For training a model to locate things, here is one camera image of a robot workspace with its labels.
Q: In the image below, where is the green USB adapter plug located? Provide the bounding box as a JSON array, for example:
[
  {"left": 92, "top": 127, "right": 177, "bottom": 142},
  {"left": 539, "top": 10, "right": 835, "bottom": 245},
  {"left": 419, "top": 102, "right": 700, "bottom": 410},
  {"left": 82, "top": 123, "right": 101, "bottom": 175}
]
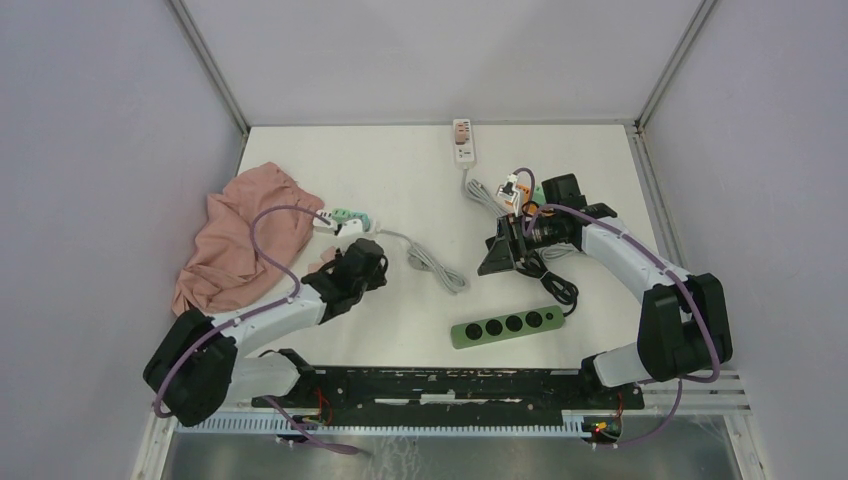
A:
[{"left": 331, "top": 208, "right": 352, "bottom": 223}]

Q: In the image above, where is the white slim power strip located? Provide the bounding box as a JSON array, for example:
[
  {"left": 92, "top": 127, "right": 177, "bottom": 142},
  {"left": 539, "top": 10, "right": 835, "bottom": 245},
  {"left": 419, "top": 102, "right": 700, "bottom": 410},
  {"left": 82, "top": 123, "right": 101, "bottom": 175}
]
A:
[{"left": 452, "top": 119, "right": 476, "bottom": 170}]

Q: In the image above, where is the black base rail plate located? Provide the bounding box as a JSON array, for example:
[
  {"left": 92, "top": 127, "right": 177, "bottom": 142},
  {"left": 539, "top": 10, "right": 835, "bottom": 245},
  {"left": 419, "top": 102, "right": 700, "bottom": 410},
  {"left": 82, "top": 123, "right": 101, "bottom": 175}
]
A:
[{"left": 277, "top": 366, "right": 645, "bottom": 427}]

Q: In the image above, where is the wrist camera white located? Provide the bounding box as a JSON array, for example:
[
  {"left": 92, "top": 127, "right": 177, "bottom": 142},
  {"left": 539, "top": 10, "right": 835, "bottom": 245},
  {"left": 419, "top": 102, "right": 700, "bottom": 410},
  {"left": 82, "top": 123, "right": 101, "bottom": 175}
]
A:
[
  {"left": 334, "top": 218, "right": 367, "bottom": 239},
  {"left": 496, "top": 173, "right": 523, "bottom": 208}
]

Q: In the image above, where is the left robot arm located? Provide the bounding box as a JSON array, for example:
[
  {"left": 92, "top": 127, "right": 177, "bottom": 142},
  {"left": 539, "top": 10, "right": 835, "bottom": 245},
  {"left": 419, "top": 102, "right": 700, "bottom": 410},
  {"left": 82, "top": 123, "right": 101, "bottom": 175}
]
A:
[{"left": 143, "top": 238, "right": 388, "bottom": 427}]

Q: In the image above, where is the teal USB adapter plug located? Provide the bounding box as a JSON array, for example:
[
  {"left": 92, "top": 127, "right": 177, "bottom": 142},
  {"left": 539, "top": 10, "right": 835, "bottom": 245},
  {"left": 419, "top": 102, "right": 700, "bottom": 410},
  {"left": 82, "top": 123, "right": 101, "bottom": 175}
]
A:
[{"left": 350, "top": 211, "right": 371, "bottom": 229}]

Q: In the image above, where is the pink cloth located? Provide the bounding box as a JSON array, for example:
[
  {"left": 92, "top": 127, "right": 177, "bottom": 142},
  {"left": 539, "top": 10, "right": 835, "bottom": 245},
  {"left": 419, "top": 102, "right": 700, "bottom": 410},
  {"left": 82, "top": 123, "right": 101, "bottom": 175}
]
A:
[{"left": 171, "top": 163, "right": 325, "bottom": 316}]

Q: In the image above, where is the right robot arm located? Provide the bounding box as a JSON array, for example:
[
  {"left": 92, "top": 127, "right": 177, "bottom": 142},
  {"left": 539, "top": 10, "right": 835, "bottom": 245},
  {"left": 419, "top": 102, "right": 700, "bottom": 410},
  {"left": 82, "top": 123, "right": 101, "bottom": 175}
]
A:
[{"left": 477, "top": 169, "right": 733, "bottom": 408}]

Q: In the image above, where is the black coiled cable with plug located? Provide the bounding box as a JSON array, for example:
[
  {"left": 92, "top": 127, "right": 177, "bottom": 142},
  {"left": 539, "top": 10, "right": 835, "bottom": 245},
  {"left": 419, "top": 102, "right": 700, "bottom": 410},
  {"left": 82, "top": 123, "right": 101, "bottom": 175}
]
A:
[{"left": 513, "top": 254, "right": 580, "bottom": 318}]

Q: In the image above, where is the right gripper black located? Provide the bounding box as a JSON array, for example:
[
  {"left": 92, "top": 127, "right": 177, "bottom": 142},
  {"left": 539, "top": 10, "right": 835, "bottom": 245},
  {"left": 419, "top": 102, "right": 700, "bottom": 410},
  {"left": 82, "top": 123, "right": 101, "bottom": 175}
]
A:
[{"left": 478, "top": 211, "right": 561, "bottom": 275}]

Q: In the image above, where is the pink adapter on white strip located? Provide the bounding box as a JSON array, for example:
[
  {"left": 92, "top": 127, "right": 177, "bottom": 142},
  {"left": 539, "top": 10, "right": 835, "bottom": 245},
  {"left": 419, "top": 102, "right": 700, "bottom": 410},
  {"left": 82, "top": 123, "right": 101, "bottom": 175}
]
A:
[{"left": 453, "top": 122, "right": 469, "bottom": 146}]

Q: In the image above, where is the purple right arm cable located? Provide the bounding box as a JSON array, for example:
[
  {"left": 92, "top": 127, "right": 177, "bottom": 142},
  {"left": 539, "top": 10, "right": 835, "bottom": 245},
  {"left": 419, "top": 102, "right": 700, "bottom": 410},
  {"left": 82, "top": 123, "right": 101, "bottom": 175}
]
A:
[{"left": 513, "top": 166, "right": 722, "bottom": 450}]

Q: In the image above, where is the orange power strip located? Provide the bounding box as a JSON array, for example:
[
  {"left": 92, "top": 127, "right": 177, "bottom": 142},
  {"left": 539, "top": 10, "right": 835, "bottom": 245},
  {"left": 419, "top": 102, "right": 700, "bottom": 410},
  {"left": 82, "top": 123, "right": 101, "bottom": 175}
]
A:
[{"left": 513, "top": 184, "right": 536, "bottom": 203}]

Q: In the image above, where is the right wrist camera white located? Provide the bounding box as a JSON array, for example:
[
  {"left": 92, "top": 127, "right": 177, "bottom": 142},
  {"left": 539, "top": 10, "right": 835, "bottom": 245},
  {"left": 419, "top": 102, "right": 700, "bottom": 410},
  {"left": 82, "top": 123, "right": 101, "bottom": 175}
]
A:
[{"left": 496, "top": 173, "right": 523, "bottom": 208}]

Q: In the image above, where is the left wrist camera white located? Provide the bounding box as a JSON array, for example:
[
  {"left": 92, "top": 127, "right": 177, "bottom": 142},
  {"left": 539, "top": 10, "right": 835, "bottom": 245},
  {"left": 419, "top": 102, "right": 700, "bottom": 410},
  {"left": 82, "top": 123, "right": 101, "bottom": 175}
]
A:
[{"left": 334, "top": 218, "right": 367, "bottom": 239}]

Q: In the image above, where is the green power strip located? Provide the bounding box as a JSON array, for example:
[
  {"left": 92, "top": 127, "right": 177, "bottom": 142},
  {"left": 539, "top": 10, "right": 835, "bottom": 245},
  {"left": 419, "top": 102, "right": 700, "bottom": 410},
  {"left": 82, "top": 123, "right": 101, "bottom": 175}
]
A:
[{"left": 450, "top": 305, "right": 565, "bottom": 350}]

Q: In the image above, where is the grey coiled strip cable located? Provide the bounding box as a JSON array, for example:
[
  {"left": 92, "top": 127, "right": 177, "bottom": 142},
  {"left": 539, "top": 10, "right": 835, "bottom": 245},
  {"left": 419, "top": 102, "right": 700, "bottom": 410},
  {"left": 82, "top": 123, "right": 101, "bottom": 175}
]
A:
[{"left": 377, "top": 229, "right": 469, "bottom": 296}]

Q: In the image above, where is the grey coiled cable right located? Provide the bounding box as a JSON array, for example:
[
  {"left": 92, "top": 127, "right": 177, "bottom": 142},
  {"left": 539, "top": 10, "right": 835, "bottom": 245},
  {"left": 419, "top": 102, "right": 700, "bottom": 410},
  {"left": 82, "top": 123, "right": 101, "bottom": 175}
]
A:
[{"left": 539, "top": 242, "right": 581, "bottom": 262}]

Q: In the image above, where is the white USB power strip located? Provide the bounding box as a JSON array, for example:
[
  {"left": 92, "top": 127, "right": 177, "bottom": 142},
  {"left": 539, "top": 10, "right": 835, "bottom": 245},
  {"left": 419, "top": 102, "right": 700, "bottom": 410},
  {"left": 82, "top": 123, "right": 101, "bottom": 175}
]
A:
[{"left": 313, "top": 209, "right": 378, "bottom": 237}]

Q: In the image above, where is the grey coiled cable centre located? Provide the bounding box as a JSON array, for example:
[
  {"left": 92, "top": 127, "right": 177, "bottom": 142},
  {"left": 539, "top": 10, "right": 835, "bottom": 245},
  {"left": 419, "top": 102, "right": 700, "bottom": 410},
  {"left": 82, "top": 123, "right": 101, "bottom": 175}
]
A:
[{"left": 461, "top": 165, "right": 511, "bottom": 220}]

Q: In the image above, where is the green adapter on orange strip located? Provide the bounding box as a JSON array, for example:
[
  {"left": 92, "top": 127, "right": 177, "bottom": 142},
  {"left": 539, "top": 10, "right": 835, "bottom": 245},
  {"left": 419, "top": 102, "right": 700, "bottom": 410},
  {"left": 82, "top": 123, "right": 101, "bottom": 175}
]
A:
[{"left": 532, "top": 186, "right": 546, "bottom": 205}]

